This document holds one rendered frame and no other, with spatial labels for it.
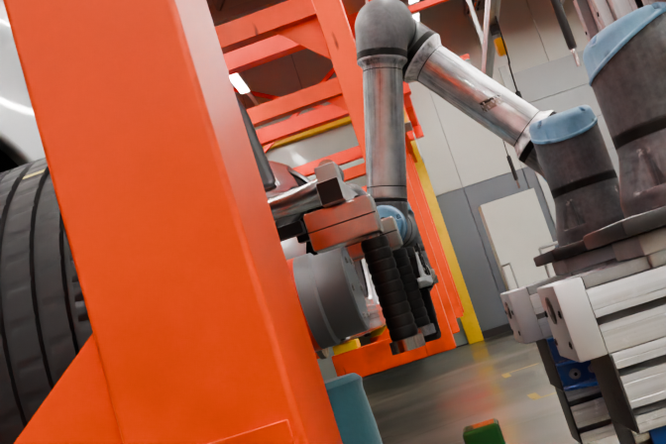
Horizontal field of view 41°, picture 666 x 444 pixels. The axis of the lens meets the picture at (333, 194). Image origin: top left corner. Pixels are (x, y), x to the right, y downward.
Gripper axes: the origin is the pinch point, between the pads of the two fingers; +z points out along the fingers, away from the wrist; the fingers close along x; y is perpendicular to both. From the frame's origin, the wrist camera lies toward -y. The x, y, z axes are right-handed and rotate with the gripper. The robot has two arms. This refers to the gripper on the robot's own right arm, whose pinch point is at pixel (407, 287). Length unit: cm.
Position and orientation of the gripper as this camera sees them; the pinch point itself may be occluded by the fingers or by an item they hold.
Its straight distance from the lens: 146.0
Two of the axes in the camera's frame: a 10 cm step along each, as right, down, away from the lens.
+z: -1.5, -1.1, -9.8
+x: 9.4, -3.2, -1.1
